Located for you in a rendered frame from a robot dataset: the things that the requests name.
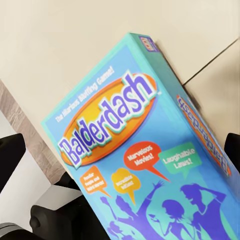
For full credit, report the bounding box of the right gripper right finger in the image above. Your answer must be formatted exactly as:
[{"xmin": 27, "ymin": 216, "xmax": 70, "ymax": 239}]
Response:
[{"xmin": 224, "ymin": 133, "xmax": 240, "ymax": 173}]

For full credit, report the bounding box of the board game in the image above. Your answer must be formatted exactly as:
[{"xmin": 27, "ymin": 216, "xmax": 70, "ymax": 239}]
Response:
[{"xmin": 40, "ymin": 32, "xmax": 240, "ymax": 240}]

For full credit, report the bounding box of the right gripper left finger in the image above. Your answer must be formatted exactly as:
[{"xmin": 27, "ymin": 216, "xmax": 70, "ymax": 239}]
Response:
[{"xmin": 0, "ymin": 133, "xmax": 26, "ymax": 193}]

